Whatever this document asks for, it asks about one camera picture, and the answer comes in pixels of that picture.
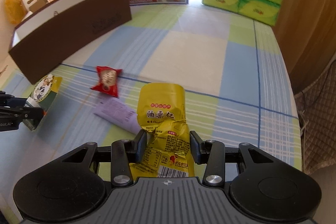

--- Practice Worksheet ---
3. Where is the yellow chestnut snack bag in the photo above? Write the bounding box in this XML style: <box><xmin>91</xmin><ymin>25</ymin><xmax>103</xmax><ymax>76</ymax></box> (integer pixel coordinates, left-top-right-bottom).
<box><xmin>130</xmin><ymin>83</ymin><xmax>195</xmax><ymax>179</ymax></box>

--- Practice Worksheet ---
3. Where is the green snack box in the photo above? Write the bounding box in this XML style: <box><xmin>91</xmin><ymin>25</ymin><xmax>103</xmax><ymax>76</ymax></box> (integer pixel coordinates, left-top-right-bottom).
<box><xmin>23</xmin><ymin>73</ymin><xmax>63</xmax><ymax>131</ymax></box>

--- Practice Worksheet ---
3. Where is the purple tube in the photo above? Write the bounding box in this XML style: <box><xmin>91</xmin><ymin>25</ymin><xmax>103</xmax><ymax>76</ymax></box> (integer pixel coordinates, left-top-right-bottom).
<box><xmin>93</xmin><ymin>97</ymin><xmax>141</xmax><ymax>134</ymax></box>

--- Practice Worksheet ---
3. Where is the checkered tablecloth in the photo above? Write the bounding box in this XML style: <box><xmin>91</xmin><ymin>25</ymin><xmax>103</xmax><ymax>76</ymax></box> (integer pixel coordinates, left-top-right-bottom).
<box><xmin>1</xmin><ymin>5</ymin><xmax>301</xmax><ymax>223</ymax></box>

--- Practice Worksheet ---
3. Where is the large brown storage box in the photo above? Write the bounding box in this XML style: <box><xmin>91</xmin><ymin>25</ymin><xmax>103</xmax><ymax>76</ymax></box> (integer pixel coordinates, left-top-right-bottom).
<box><xmin>9</xmin><ymin>0</ymin><xmax>131</xmax><ymax>84</ymax></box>

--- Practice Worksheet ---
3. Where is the red snack packet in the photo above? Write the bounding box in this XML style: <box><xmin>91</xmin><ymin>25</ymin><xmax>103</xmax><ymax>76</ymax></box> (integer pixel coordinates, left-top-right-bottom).
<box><xmin>91</xmin><ymin>66</ymin><xmax>122</xmax><ymax>98</ymax></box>

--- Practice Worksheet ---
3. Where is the brown quilted chair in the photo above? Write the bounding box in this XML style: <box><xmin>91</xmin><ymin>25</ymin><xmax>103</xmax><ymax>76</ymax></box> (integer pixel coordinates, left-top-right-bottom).
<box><xmin>294</xmin><ymin>58</ymin><xmax>335</xmax><ymax>174</ymax></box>

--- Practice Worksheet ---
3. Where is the wooden cabinet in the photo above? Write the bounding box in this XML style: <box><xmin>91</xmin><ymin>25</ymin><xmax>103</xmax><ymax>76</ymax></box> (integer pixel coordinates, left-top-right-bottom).
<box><xmin>273</xmin><ymin>0</ymin><xmax>335</xmax><ymax>94</ymax></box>

